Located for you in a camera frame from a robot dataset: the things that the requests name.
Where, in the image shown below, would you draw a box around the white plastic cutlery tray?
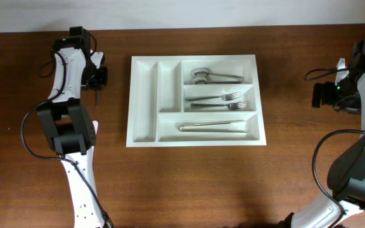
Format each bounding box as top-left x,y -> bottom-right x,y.
126,54 -> 267,147

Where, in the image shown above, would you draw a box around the small metal spoon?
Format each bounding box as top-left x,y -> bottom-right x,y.
96,89 -> 101,106

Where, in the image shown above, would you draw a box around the metal tongs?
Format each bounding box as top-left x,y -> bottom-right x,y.
177,120 -> 248,134

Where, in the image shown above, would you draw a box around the pink plastic knife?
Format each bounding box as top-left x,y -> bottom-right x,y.
93,120 -> 99,136

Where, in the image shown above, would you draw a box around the metal fork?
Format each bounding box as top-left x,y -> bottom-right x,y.
191,102 -> 247,110
185,92 -> 241,102

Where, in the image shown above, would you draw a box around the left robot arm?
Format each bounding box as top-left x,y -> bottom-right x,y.
37,27 -> 113,227

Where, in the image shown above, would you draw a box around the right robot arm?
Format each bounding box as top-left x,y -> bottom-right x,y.
278,39 -> 365,228

